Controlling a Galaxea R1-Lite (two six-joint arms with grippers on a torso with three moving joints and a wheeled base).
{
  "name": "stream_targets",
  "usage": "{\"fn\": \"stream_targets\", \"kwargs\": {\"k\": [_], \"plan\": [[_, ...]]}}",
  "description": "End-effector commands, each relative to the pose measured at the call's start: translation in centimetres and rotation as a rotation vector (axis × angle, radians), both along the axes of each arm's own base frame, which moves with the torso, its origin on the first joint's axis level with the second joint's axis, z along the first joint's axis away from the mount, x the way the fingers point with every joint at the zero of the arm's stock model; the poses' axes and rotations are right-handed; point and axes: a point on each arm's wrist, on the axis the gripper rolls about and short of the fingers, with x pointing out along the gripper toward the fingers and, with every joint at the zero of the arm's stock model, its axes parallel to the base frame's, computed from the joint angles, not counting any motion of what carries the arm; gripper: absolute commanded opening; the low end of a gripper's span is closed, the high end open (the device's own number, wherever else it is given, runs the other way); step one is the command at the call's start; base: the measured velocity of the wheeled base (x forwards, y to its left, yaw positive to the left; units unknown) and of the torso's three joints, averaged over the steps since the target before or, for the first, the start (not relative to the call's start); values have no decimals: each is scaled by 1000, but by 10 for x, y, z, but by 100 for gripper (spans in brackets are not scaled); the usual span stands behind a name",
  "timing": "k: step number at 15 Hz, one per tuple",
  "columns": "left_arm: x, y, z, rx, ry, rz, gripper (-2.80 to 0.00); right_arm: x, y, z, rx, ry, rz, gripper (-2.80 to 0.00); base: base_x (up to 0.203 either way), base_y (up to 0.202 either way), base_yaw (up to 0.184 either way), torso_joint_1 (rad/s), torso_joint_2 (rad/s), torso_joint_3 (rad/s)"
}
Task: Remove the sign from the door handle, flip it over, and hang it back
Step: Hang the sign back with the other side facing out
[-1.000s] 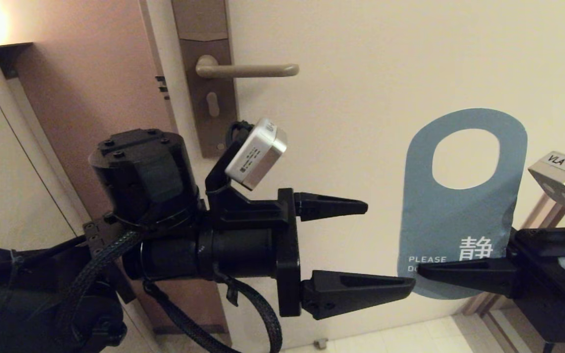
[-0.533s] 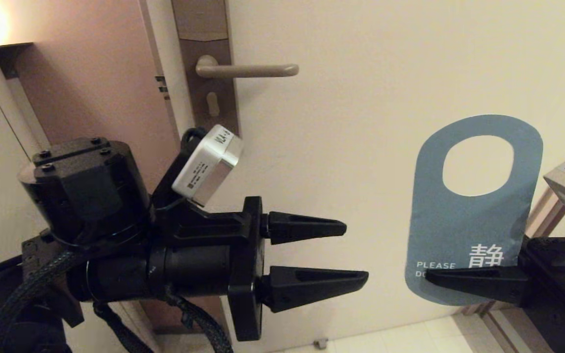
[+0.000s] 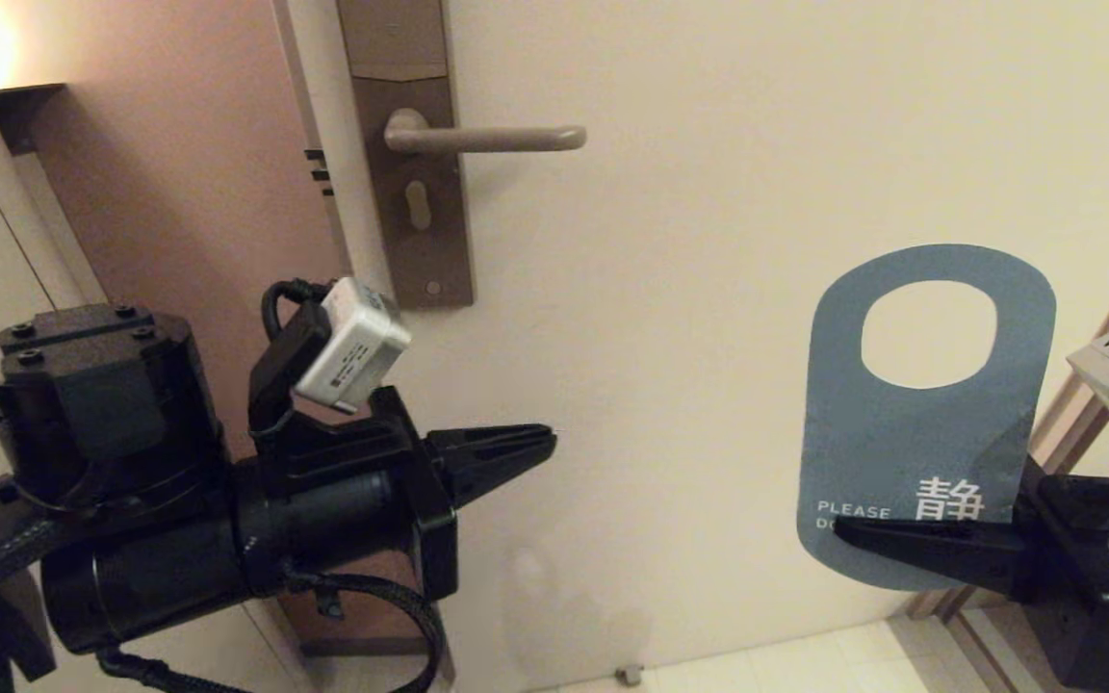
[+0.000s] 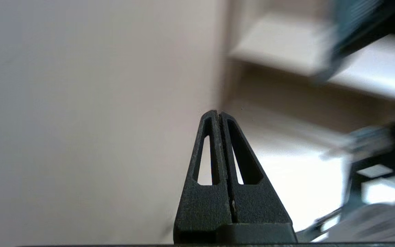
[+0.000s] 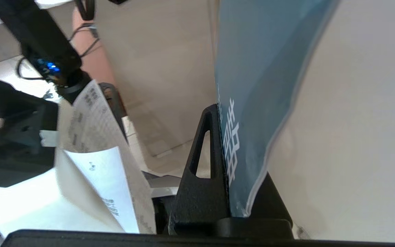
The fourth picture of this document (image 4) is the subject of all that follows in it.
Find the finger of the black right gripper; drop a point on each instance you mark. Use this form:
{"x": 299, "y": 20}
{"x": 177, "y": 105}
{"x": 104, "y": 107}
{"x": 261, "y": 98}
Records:
{"x": 365, "y": 44}

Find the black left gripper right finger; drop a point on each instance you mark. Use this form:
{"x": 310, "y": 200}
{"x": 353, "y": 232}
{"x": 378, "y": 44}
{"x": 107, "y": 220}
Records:
{"x": 262, "y": 212}

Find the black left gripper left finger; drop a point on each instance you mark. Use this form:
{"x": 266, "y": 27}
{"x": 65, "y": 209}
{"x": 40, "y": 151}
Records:
{"x": 201, "y": 209}

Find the cream room door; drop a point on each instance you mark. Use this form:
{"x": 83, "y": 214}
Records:
{"x": 81, "y": 120}

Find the white wardrobe shelf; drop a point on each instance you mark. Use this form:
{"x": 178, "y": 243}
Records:
{"x": 286, "y": 44}

